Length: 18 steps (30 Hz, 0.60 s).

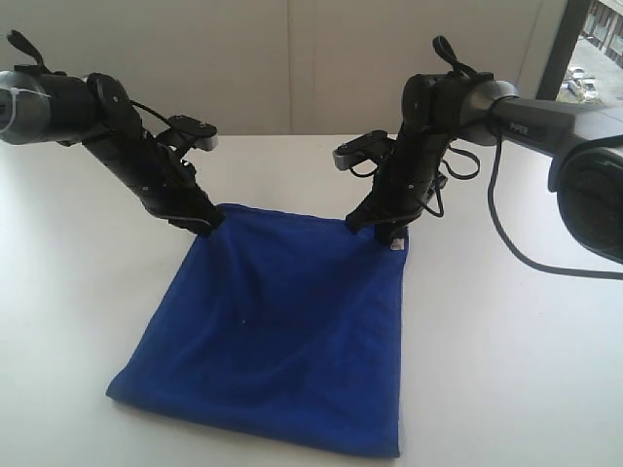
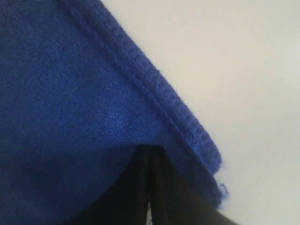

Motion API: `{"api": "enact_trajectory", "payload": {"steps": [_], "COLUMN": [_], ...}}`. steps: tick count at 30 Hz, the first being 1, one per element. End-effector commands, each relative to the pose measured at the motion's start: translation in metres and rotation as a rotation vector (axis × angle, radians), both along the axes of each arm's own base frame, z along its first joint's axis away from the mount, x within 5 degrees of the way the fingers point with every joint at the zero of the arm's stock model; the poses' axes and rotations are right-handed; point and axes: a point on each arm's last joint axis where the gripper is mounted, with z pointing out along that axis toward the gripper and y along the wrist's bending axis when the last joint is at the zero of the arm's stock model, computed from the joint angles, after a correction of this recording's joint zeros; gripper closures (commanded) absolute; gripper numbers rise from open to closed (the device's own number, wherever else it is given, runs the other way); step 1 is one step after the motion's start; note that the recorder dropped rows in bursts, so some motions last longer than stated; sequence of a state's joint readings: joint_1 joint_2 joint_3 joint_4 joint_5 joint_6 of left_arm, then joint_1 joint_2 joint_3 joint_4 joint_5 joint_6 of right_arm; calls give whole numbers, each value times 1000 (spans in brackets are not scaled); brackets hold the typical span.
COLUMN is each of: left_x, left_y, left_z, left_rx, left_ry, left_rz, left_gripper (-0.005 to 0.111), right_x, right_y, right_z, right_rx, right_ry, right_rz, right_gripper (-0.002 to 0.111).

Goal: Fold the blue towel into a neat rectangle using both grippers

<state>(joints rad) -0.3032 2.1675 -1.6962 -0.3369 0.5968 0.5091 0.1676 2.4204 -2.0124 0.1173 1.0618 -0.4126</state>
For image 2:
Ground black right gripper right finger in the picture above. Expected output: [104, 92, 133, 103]
[149, 146, 235, 225]

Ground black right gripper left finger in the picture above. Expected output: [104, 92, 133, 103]
[67, 145, 150, 225]

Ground blue towel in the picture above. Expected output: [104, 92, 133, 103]
[0, 0, 226, 225]

